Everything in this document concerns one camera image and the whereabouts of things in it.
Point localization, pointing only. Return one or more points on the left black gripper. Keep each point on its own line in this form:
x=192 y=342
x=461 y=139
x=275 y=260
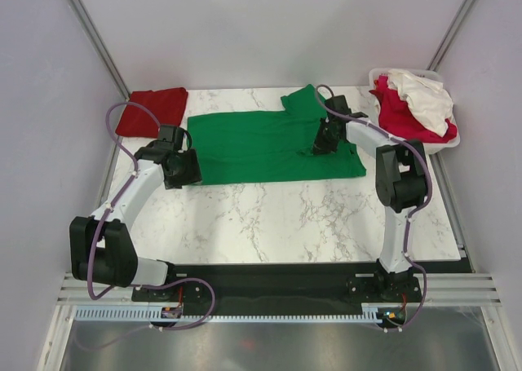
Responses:
x=192 y=174

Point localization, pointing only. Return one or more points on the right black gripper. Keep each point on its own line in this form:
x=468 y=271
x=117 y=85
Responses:
x=321 y=147

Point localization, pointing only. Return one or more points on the green t-shirt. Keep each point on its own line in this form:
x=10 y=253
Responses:
x=269 y=146

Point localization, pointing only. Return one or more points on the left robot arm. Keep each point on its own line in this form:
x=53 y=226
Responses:
x=102 y=250

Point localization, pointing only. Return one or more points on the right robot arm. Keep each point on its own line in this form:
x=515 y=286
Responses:
x=403 y=186

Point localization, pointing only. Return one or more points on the folded dark red t-shirt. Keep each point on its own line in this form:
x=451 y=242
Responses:
x=167 y=106

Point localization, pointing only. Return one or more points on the red t-shirt in basket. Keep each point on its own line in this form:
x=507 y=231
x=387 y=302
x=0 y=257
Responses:
x=395 y=117

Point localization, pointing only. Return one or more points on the white t-shirt in basket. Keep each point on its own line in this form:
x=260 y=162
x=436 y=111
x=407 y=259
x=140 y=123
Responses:
x=428 y=101

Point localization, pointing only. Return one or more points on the right aluminium frame post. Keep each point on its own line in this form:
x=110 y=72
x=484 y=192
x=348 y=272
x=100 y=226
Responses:
x=463 y=13

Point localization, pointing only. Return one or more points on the aluminium frame post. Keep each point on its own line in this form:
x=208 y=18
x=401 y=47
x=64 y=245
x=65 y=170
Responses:
x=463 y=13
x=89 y=28

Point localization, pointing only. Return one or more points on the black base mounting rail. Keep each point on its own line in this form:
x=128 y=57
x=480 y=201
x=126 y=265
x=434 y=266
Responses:
x=262 y=289

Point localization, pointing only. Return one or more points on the white slotted cable duct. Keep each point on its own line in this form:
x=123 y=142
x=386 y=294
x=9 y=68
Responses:
x=157 y=315

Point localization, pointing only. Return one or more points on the left aluminium frame post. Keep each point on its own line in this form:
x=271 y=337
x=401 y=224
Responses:
x=89 y=28

